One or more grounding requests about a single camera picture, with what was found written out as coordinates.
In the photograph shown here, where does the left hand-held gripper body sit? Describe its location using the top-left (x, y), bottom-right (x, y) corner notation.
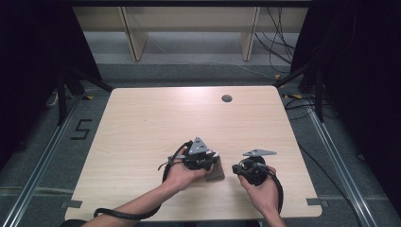
top-left (183, 135), bottom-right (218, 171)

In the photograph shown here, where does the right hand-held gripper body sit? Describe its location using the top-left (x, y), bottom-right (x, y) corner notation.
top-left (240, 148), bottom-right (278, 186)

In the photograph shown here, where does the brown sock with cuff loop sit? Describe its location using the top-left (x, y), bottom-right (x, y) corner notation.
top-left (201, 156), bottom-right (226, 183)

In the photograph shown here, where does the person's right hand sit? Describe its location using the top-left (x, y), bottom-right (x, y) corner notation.
top-left (237, 166), bottom-right (282, 216)

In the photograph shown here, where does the person's left hand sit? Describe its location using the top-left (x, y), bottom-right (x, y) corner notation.
top-left (164, 148), bottom-right (214, 194)

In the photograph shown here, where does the black metal stand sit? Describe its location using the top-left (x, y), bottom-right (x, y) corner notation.
top-left (272, 46), bottom-right (326, 124)
top-left (56, 62), bottom-right (115, 127)

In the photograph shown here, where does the light wooden shelf unit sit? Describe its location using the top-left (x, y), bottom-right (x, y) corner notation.
top-left (73, 6), bottom-right (309, 62)

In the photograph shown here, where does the black curtain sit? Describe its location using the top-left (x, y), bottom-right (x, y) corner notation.
top-left (289, 0), bottom-right (401, 207)
top-left (0, 0), bottom-right (103, 169)

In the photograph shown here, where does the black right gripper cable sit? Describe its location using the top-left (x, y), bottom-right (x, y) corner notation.
top-left (241, 158), bottom-right (285, 215)

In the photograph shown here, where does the black floor cable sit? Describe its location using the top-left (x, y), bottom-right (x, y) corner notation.
top-left (297, 142), bottom-right (364, 227)

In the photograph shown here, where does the aluminium floor rail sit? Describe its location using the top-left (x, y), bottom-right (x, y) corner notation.
top-left (0, 94), bottom-right (82, 227)
top-left (305, 99), bottom-right (381, 227)

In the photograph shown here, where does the bundle of black cables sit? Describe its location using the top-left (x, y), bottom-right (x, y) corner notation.
top-left (253, 6), bottom-right (296, 76)

